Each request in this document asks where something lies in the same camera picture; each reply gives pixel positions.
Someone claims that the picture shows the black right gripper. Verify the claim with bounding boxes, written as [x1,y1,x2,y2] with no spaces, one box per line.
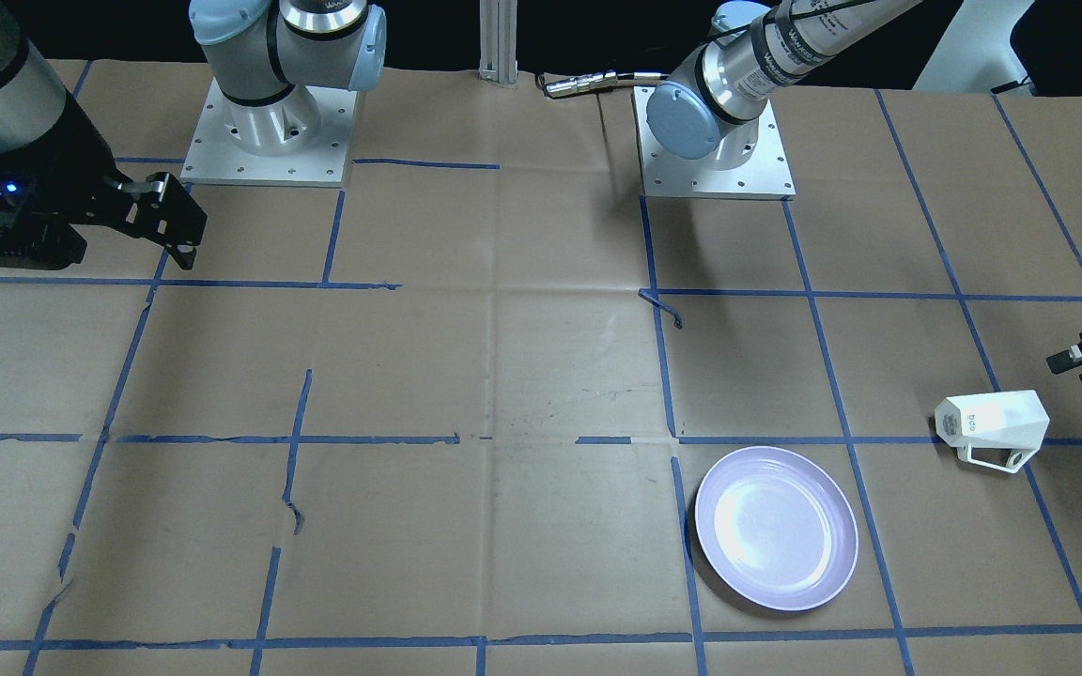
[0,38,208,270]

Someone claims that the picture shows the white faceted mug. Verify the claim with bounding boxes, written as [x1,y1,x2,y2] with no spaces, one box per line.
[935,390,1051,474]

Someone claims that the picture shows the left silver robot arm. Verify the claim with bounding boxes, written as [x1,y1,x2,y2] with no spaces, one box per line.
[642,1,1082,398]

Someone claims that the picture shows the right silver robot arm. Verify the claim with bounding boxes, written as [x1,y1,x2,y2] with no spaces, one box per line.
[0,1,387,270]

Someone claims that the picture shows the lilac round plate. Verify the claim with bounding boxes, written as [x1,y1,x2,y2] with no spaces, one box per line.
[692,446,859,612]

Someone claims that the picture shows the brown paper table cover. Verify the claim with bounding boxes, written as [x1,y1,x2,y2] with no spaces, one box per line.
[0,71,1082,675]

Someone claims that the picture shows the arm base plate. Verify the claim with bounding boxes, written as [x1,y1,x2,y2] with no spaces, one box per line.
[634,87,797,200]
[179,82,362,189]

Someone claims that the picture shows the aluminium frame post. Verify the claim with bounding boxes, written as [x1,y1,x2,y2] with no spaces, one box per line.
[477,0,518,89]

